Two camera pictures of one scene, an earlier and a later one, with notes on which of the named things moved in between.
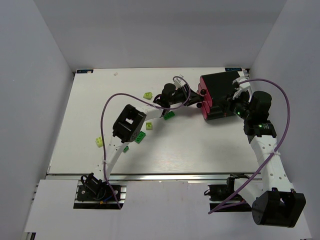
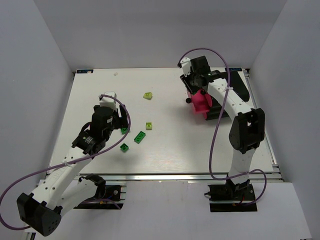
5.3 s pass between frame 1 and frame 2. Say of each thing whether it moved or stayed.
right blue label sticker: stayed
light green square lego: stayed
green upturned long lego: stayed
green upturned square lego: stayed
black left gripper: moved
